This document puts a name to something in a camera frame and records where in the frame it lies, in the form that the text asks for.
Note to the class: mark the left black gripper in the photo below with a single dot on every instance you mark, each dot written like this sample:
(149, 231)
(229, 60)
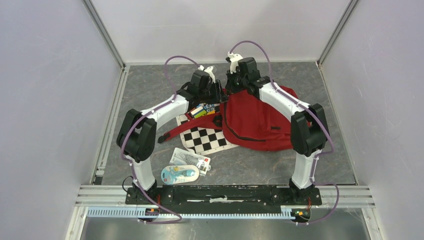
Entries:
(220, 96)

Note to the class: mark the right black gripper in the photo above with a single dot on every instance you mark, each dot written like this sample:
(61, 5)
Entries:
(230, 85)

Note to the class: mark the red student backpack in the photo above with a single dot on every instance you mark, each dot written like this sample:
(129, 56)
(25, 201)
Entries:
(245, 121)

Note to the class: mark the blue packaged correction tape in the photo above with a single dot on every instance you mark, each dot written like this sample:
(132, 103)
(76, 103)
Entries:
(178, 174)

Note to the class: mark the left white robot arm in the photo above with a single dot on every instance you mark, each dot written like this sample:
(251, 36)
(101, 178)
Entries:
(137, 134)

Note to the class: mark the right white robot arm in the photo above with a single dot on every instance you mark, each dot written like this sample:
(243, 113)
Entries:
(309, 130)

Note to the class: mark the brown blue green block stack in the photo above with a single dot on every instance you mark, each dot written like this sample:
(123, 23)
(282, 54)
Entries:
(198, 112)

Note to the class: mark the yellow orange block stack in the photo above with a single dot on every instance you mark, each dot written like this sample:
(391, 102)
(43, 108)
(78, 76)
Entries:
(211, 113)

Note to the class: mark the black white chess mat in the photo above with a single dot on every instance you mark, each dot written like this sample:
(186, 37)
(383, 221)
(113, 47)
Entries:
(203, 141)

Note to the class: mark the packaged ruler set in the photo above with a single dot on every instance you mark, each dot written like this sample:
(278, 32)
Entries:
(182, 157)

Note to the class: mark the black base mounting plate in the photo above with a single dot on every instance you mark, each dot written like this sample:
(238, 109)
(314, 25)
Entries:
(225, 199)

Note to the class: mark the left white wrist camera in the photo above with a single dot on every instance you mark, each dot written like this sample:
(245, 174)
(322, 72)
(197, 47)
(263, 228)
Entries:
(210, 70)

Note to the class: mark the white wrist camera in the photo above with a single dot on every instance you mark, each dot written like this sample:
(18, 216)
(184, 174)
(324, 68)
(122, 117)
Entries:
(210, 70)
(233, 59)

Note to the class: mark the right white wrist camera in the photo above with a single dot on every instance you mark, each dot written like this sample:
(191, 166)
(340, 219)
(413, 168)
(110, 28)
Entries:
(233, 59)

